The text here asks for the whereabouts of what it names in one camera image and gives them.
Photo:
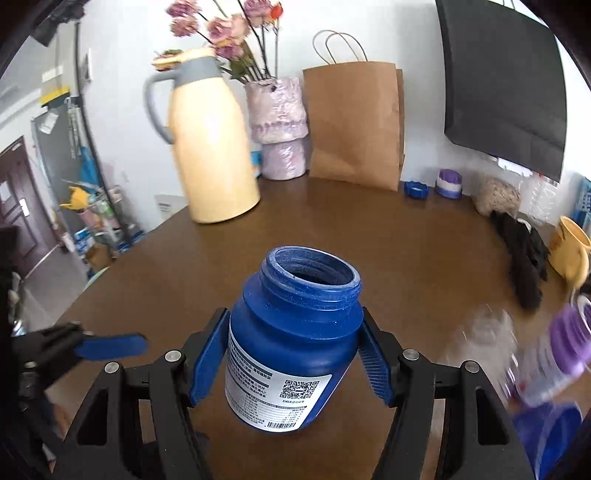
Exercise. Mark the brown paper bag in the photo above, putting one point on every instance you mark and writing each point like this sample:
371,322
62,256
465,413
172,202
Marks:
356,115

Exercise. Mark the small blue labelled bottle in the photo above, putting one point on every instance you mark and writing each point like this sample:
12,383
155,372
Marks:
292,336

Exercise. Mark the clear ribbed plastic cup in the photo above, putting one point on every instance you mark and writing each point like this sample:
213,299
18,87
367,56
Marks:
487,337

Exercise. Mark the purple white lid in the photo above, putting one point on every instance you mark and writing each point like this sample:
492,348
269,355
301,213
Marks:
449,184

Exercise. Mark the cardboard box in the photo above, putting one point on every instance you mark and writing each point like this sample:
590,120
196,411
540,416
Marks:
98,257

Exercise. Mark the wide blue jar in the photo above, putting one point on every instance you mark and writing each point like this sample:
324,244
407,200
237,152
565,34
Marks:
546,432

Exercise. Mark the jar of grains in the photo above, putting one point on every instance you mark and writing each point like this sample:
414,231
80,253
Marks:
495,194

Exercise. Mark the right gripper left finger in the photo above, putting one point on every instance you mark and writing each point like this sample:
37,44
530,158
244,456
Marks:
134,422

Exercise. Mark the blue bottle cap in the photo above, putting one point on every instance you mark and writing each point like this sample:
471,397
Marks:
416,190

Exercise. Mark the wire storage rack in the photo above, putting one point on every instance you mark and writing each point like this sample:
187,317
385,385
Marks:
106,216

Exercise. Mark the white leaning board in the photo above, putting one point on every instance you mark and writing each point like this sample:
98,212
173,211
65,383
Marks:
169,205

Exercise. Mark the yellow thermos jug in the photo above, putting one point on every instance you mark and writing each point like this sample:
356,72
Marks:
192,108

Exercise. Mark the purple labelled bottle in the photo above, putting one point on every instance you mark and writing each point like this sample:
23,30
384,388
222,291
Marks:
541,370

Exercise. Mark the dried pink flowers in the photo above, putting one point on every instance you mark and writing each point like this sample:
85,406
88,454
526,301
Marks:
237,40

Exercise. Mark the clear plastic water bottle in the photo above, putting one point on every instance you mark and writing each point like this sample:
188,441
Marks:
539,201

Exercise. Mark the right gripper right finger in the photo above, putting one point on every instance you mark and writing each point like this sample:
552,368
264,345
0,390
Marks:
479,440

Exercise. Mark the black gloves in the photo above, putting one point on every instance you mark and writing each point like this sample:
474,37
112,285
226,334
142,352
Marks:
528,265

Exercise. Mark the black paper bag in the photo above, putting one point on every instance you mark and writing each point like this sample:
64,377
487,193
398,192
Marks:
505,86

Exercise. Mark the yellow mug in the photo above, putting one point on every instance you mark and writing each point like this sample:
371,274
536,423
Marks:
569,252

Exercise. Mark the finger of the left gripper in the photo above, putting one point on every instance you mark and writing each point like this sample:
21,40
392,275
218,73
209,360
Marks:
58,349

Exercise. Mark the pink textured vase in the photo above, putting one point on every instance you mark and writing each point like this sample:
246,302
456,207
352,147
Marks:
279,124

